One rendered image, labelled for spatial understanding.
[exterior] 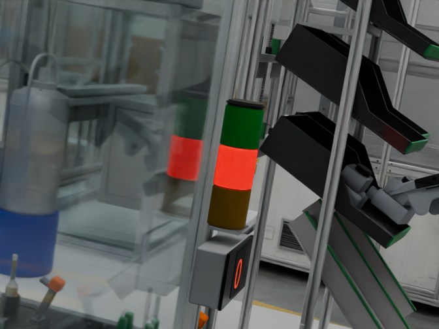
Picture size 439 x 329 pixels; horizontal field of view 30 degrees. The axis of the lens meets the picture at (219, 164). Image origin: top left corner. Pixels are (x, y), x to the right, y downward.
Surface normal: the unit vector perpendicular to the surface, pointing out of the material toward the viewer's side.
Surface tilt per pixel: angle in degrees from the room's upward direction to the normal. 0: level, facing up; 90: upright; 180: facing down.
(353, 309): 90
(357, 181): 89
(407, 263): 90
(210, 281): 90
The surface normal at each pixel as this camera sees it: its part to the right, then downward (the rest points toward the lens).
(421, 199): -0.43, -0.07
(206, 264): -0.27, 0.11
